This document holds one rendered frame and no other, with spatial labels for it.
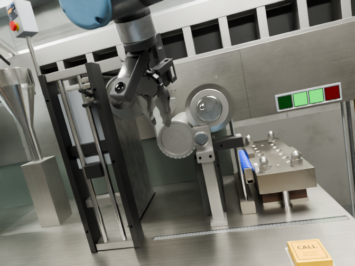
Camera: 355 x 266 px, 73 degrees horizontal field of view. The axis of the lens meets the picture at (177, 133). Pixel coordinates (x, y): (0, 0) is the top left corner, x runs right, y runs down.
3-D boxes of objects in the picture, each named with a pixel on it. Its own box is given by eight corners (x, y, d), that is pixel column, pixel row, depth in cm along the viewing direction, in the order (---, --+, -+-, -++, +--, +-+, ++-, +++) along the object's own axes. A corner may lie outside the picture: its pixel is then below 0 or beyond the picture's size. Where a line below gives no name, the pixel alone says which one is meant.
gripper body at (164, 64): (178, 81, 58) (167, 30, 51) (159, 100, 53) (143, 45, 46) (153, 80, 62) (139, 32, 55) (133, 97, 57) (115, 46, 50)
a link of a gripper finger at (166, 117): (186, 116, 61) (174, 83, 57) (175, 129, 58) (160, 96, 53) (177, 116, 63) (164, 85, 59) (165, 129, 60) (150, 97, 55)
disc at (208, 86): (190, 136, 75) (180, 89, 72) (190, 135, 75) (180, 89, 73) (237, 127, 72) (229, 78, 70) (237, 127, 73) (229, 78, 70)
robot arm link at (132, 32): (135, 21, 43) (104, 25, 47) (143, 46, 46) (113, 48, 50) (158, 10, 48) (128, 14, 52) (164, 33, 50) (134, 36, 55)
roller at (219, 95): (194, 130, 74) (186, 93, 72) (199, 119, 99) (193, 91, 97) (231, 123, 72) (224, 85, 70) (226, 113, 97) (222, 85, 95)
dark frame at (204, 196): (205, 216, 79) (193, 159, 76) (207, 179, 111) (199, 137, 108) (227, 214, 78) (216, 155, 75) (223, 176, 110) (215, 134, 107)
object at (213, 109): (216, 125, 71) (192, 116, 71) (216, 124, 73) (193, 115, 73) (225, 101, 69) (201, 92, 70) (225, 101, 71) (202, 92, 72)
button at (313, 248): (298, 272, 50) (296, 262, 49) (288, 250, 57) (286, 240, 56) (334, 269, 49) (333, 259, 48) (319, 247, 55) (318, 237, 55)
